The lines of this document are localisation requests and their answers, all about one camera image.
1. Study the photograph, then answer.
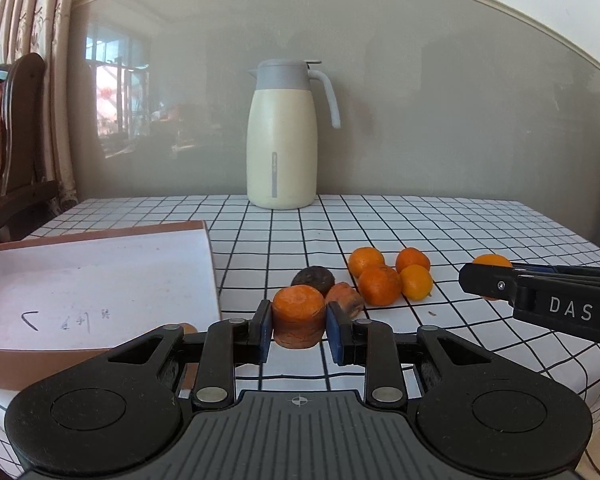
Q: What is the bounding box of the reddish shrivelled carrot piece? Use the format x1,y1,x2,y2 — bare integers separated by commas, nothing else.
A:
325,282,366,318

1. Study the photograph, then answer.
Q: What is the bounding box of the shallow cardboard box white inside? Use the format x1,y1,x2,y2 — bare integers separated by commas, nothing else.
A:
0,220,224,392

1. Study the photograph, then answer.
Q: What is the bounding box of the thick orange carrot chunk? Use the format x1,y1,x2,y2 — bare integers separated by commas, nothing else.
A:
272,285,327,349

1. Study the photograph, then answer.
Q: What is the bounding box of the dark wooden woven chair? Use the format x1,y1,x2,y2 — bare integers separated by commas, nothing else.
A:
0,52,61,256

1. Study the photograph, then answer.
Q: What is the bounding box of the yellow-orange kumquat with stem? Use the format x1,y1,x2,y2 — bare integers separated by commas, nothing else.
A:
399,264,434,302

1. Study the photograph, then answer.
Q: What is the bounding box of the beige patterned curtain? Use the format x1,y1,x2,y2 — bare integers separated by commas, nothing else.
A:
0,0,81,211

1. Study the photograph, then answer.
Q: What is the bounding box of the white black checked tablecloth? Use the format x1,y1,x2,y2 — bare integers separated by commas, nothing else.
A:
0,195,600,480

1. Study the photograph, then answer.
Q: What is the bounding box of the cream thermos jug grey lid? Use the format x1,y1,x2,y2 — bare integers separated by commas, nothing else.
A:
246,59,342,210

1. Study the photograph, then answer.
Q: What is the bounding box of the dark brown round fruit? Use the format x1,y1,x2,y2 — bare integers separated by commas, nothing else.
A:
291,265,336,297

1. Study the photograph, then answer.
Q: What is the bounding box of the large orange mandarin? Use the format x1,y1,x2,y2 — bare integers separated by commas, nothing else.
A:
357,265,403,307

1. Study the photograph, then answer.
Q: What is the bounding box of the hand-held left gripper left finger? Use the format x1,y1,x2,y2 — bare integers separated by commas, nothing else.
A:
105,300,273,408

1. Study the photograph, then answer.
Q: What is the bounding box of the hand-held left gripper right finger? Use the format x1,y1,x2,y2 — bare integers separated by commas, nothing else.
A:
326,301,498,408

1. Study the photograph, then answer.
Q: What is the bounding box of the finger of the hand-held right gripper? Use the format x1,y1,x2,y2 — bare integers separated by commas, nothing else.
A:
509,261,600,279
458,262,520,307

